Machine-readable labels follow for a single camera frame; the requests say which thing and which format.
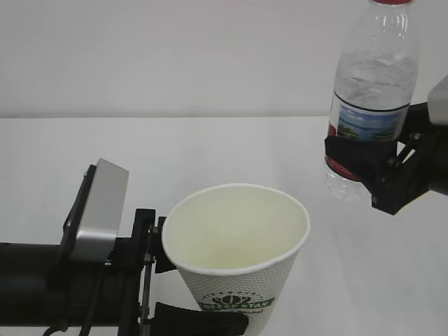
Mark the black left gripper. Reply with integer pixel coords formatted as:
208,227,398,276
106,209,249,336

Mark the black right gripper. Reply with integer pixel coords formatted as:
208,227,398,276
325,102,447,215

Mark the white paper cup green logo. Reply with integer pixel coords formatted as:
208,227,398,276
162,183,311,335

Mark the clear plastic water bottle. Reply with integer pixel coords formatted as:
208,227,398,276
323,0,420,202

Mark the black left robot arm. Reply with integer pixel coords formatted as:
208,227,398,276
1,209,249,335

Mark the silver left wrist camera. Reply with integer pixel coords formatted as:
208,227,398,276
59,158,129,263

